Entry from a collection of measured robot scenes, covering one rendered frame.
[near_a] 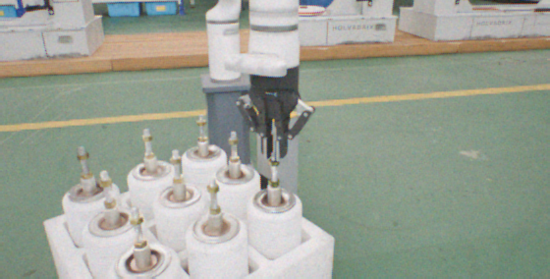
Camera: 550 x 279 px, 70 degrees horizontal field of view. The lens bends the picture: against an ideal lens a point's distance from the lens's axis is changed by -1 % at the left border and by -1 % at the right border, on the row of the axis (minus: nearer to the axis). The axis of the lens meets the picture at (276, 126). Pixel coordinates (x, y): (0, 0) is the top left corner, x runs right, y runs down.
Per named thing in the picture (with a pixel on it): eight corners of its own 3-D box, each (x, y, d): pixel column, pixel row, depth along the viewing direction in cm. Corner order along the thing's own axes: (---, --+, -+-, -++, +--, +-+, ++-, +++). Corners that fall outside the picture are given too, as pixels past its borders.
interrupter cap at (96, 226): (135, 236, 60) (135, 232, 60) (82, 242, 59) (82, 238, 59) (140, 207, 67) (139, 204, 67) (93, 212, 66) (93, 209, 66)
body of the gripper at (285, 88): (309, 56, 61) (307, 113, 64) (260, 50, 64) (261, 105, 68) (290, 67, 54) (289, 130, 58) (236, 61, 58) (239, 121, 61)
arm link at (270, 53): (221, 71, 55) (218, 26, 52) (258, 54, 64) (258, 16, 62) (280, 79, 51) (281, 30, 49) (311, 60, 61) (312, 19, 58)
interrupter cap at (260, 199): (303, 207, 67) (303, 203, 67) (263, 220, 64) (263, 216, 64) (283, 187, 74) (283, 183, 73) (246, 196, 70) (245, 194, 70)
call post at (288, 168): (257, 225, 103) (255, 113, 91) (278, 215, 107) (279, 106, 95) (275, 239, 98) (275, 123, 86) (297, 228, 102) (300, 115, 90)
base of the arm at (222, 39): (209, 76, 124) (205, 20, 117) (239, 74, 126) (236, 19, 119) (211, 84, 115) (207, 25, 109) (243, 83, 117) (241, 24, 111)
